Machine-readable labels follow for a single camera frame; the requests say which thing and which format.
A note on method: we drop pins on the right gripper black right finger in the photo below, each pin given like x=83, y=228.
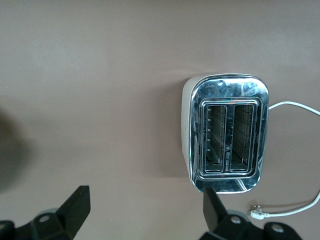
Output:
x=212, y=210

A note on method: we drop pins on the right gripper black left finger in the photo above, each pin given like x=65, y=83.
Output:
x=72, y=207

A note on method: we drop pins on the cream toaster with chrome top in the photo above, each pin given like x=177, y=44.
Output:
x=225, y=90

